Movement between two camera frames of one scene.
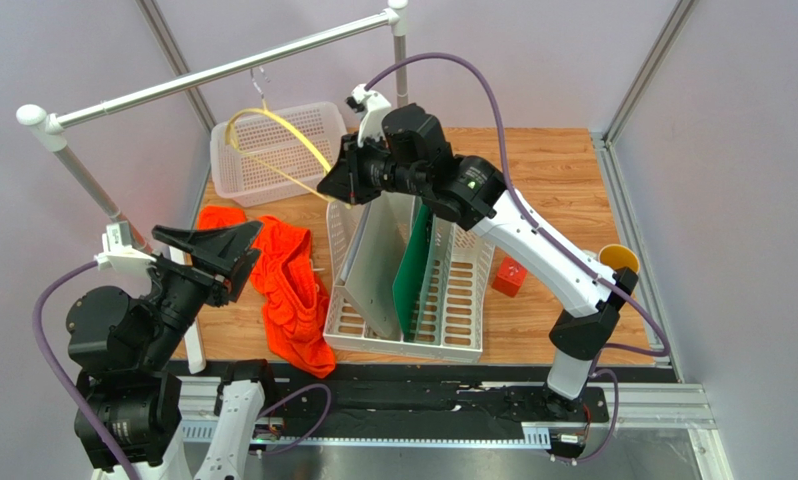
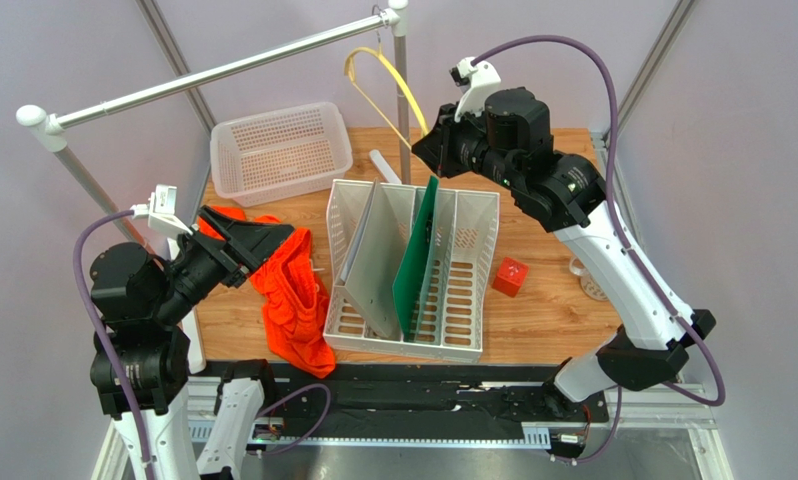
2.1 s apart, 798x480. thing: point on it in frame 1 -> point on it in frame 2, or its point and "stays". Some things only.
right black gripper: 357,173 -> 449,148
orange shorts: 292,294 stays
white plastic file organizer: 465,263 stays
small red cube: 509,277 stays
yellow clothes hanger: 306,134 -> 350,72
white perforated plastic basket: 277,155 stays
